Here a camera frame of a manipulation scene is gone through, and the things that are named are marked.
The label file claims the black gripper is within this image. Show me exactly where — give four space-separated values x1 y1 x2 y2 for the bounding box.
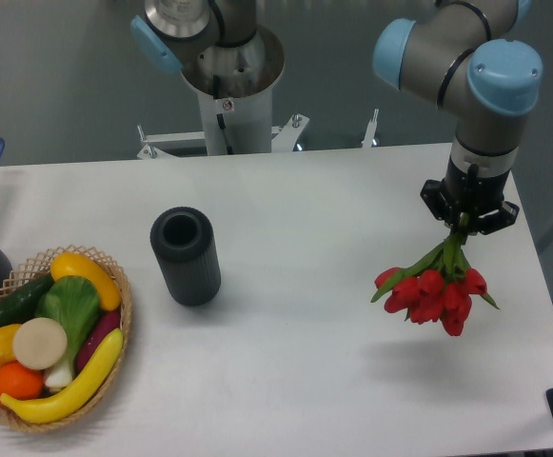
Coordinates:
420 159 519 235

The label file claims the red tulip bouquet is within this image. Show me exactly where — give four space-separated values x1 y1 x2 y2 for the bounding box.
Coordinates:
371 230 499 337

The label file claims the dark grey ribbed vase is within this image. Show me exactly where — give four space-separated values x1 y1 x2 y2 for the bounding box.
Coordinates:
149 207 221 307

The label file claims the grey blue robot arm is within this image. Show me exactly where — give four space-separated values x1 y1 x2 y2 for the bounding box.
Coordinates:
130 1 543 235

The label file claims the purple eggplant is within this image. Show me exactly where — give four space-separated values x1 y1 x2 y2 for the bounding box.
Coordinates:
75 309 121 373

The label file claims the green bok choy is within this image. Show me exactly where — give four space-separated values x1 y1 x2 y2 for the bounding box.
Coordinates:
34 276 100 393

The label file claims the yellow banana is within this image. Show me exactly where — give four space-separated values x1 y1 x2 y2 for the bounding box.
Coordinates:
0 328 124 425

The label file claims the beige round disc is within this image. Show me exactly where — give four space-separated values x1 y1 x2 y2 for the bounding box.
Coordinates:
12 317 68 370

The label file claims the green cucumber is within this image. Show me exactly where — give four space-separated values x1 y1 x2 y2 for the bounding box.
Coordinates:
0 274 54 328

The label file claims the orange fruit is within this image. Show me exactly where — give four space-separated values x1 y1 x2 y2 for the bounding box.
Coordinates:
0 362 44 406

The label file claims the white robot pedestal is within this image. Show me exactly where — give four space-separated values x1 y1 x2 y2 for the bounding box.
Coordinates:
183 26 285 156

